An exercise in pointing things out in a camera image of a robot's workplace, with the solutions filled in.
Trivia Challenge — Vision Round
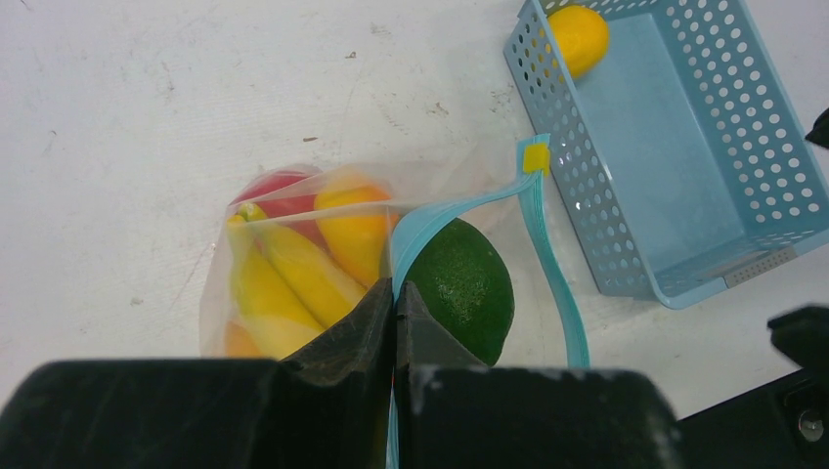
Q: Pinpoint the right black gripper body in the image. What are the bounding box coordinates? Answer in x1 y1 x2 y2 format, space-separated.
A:
679 370 828 469

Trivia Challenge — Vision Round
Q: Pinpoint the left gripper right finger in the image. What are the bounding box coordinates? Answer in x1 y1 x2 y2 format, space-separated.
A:
394 283 684 468

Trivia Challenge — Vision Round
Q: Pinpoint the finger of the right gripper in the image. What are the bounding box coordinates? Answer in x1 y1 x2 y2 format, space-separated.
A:
767 304 828 372
805 108 829 149

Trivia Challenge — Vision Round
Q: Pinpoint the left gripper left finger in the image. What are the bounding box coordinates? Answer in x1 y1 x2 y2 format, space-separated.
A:
1 279 394 468

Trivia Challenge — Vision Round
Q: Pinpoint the yellow orange fruit bottom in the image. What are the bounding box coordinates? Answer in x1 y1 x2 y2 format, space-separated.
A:
224 320 265 359

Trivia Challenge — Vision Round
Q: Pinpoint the yellow banana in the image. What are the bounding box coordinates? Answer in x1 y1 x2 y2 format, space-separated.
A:
226 202 368 360

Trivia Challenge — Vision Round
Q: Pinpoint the green avocado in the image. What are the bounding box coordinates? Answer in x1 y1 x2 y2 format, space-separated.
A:
405 218 515 366

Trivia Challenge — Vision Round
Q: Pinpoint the blue plastic basket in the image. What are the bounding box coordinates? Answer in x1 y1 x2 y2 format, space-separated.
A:
503 1 828 309

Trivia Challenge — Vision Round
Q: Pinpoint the clear zip top bag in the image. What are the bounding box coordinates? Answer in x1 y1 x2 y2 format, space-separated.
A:
199 134 590 468

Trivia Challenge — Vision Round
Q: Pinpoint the orange yellow mango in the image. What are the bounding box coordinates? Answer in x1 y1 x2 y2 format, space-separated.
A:
314 180 399 287

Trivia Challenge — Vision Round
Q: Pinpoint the red apple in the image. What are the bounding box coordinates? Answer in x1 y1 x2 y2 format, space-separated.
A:
229 165 321 218

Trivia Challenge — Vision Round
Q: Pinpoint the yellow lemon top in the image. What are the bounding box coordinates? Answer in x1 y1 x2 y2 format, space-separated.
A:
547 5 609 80

